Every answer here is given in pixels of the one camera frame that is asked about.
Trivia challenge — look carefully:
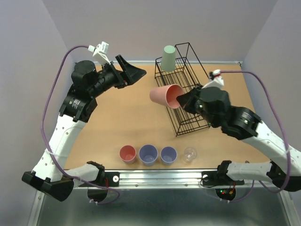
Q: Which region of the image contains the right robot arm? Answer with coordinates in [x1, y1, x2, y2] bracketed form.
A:
[176, 86, 301, 192]

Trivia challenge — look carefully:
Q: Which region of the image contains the mint green plastic cup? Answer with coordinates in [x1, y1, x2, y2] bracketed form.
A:
[160, 45, 175, 72]

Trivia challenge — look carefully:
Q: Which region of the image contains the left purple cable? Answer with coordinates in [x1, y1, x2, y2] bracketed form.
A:
[41, 44, 121, 205]

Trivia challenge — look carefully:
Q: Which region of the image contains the black wire dish rack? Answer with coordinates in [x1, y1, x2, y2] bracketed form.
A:
[154, 42, 212, 137]

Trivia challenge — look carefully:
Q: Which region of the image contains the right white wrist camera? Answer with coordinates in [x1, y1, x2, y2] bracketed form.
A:
[202, 69, 224, 89]

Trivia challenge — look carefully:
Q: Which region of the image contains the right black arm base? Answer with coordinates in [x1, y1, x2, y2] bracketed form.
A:
[201, 171, 245, 187]

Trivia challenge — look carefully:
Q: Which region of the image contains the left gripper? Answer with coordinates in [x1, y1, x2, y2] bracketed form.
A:
[90, 55, 148, 98]

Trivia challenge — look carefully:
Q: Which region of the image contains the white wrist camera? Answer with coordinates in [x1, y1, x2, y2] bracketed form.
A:
[88, 41, 110, 65]
[202, 69, 224, 89]

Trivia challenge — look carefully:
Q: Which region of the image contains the clear plastic cup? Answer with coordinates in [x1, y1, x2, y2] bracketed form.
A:
[182, 147, 198, 163]

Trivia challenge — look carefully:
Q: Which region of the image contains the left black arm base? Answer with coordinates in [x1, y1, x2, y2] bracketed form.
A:
[85, 171, 120, 187]

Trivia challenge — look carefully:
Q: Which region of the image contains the salmon pink plastic cup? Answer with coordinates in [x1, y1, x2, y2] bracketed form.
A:
[149, 84, 184, 109]

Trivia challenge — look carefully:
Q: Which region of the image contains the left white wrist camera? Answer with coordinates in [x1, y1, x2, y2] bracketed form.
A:
[88, 41, 110, 65]

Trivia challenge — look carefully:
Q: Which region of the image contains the small lavender plastic cup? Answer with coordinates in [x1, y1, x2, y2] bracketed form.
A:
[160, 146, 177, 165]

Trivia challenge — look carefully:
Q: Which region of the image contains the red plastic cup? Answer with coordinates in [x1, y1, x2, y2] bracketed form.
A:
[119, 145, 136, 164]

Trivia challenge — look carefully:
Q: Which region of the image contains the large lavender plastic cup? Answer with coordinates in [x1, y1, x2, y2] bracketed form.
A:
[139, 144, 158, 167]

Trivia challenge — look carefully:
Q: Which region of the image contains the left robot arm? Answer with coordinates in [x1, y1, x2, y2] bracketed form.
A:
[22, 55, 147, 202]

